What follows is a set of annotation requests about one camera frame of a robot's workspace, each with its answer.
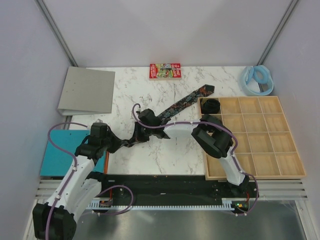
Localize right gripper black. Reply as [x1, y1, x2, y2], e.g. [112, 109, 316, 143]
[130, 121, 154, 145]

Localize floral navy necktie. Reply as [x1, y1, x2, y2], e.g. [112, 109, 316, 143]
[123, 83, 216, 148]

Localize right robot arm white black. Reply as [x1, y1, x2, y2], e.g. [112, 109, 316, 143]
[131, 108, 250, 197]

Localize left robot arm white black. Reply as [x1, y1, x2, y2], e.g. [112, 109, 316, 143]
[32, 122, 122, 240]

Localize teal book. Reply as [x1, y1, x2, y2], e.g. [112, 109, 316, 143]
[40, 129, 90, 177]

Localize red illustrated book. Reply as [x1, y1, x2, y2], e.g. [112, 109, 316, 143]
[149, 63, 182, 80]

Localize rolled black tie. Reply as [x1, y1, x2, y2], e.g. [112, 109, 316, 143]
[201, 98, 221, 114]

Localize wooden compartment tray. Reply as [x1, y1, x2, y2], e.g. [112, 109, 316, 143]
[198, 96, 306, 180]

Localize grey ring binder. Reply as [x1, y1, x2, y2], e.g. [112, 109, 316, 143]
[57, 66, 116, 116]

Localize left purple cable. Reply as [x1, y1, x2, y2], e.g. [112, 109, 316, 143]
[44, 121, 136, 240]

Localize purple cable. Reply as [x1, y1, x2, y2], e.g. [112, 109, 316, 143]
[44, 121, 136, 240]
[131, 103, 261, 218]

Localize white slotted cable duct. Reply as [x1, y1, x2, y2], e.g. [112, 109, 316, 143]
[86, 199, 250, 211]

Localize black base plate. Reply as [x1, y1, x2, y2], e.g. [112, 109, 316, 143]
[95, 172, 257, 206]

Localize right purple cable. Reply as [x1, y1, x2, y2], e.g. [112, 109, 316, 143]
[131, 103, 261, 218]

